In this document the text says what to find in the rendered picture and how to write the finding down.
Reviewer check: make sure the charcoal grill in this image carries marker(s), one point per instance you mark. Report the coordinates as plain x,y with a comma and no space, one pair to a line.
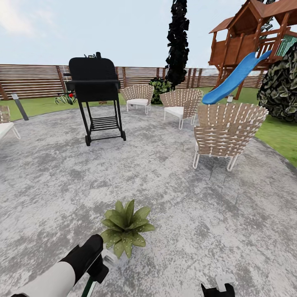
94,79

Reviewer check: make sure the insectifuge atomizer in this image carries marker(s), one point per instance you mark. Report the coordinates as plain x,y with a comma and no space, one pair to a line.
89,288

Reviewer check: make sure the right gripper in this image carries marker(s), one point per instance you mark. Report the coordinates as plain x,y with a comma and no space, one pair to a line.
213,292

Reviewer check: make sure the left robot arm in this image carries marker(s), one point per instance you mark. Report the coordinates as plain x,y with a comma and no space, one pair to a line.
60,279

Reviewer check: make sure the pot plant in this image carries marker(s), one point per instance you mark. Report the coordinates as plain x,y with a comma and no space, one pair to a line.
125,227

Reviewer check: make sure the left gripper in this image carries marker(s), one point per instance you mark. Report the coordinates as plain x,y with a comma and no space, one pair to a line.
99,272

